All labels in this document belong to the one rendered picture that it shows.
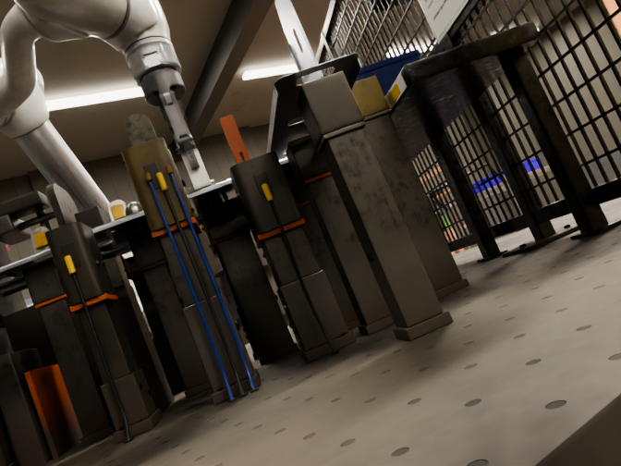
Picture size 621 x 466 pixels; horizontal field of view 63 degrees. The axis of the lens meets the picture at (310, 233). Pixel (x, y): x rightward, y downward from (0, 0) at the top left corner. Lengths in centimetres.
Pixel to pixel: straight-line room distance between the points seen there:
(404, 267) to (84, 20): 65
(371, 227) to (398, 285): 6
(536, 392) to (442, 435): 5
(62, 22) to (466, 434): 84
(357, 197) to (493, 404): 31
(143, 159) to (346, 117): 28
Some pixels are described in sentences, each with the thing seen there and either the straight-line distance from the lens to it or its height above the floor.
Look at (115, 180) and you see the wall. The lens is 784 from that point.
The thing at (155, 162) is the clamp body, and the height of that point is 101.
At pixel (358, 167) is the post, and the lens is 54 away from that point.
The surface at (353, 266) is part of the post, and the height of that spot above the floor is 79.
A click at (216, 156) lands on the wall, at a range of 829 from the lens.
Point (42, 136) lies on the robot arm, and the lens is 154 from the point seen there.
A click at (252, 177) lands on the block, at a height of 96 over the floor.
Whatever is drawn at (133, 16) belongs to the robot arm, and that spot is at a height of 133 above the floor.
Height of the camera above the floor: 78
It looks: 6 degrees up
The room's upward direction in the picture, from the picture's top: 23 degrees counter-clockwise
